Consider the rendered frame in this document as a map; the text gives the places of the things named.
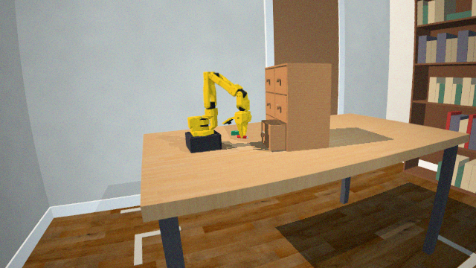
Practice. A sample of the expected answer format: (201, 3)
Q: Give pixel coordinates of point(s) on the brown wooden chest of drawers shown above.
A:
(308, 105)

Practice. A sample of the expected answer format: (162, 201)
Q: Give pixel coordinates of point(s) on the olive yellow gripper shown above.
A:
(241, 119)

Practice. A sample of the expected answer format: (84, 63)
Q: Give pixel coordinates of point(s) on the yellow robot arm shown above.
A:
(199, 125)

